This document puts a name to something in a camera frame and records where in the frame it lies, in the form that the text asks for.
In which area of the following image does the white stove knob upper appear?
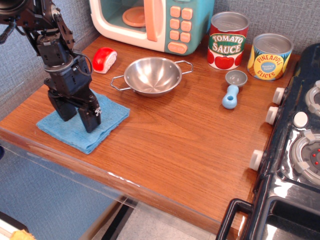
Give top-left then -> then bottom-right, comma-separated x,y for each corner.
272,87 -> 286,105

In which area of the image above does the pineapple slices can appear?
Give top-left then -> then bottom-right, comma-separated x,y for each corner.
247,33 -> 294,81

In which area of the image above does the blue grey measuring scoop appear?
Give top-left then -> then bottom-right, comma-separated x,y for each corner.
222,70 -> 248,110

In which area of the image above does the white stove knob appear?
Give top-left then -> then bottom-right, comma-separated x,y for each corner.
272,87 -> 286,105
249,149 -> 264,171
265,106 -> 279,125

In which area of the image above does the black toy stove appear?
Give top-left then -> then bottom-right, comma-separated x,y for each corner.
215,42 -> 320,240

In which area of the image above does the blue towel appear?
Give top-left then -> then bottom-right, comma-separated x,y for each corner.
36,93 -> 130,155

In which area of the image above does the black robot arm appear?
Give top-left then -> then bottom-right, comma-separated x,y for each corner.
0,0 -> 101,133

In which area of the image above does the orange microwave plate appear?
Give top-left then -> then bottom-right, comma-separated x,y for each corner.
122,6 -> 146,28

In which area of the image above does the clear acrylic barrier panel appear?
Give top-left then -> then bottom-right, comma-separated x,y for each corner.
0,138 -> 219,240

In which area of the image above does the steel bowl with wire handles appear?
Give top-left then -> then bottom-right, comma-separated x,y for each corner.
110,57 -> 194,98

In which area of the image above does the red white toy food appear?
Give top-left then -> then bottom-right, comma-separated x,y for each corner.
92,47 -> 118,74

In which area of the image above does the white stove knob lower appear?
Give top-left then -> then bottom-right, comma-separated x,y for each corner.
249,149 -> 264,171

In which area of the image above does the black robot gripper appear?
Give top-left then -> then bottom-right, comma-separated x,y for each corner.
44,54 -> 102,133

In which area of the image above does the black oven door handle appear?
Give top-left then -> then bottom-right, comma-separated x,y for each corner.
216,198 -> 254,240

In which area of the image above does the tomato sauce can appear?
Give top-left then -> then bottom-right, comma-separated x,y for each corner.
207,11 -> 250,70

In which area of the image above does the toy microwave teal and peach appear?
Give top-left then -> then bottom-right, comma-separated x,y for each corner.
89,0 -> 215,56

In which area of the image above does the white stove knob middle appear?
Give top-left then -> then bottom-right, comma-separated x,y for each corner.
265,106 -> 279,125

